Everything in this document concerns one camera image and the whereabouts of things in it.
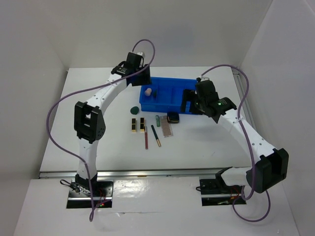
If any beige makeup sponge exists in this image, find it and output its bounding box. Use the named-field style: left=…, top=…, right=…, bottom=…
left=144, top=88, right=152, bottom=97

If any black compact case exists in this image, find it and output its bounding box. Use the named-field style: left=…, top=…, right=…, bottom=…
left=167, top=112, right=180, bottom=124

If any dark green powder puff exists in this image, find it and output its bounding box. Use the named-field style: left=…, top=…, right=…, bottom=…
left=130, top=106, right=140, bottom=115

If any clear eyeshadow palette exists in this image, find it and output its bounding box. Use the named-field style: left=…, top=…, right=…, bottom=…
left=159, top=116, right=173, bottom=138

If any green lip balm tube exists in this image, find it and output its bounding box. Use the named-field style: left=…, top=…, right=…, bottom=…
left=156, top=115, right=160, bottom=127

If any black gold lipstick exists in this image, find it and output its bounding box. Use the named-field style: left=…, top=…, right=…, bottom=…
left=140, top=118, right=145, bottom=132
left=131, top=118, right=137, bottom=132

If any dark green gold pencil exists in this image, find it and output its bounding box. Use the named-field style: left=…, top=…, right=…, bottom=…
left=151, top=125, right=161, bottom=147

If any red lip gloss tube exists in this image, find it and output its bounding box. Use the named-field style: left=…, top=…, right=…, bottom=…
left=144, top=126, right=148, bottom=150

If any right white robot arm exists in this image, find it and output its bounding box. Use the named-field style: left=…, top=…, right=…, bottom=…
left=181, top=78, right=289, bottom=193

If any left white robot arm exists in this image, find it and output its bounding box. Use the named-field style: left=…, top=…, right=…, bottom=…
left=74, top=52, right=151, bottom=196

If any blue plastic organizer bin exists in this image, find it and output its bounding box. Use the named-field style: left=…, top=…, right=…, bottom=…
left=139, top=77, right=196, bottom=115

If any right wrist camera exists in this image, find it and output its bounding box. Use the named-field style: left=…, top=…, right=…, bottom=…
left=196, top=76, right=210, bottom=83

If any front aluminium rail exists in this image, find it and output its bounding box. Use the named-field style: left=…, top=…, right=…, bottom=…
left=38, top=168, right=223, bottom=179

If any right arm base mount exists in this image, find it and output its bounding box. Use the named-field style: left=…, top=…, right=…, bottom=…
left=195, top=179, right=246, bottom=207

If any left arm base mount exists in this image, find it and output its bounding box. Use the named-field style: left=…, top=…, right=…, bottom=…
left=60, top=179, right=114, bottom=209

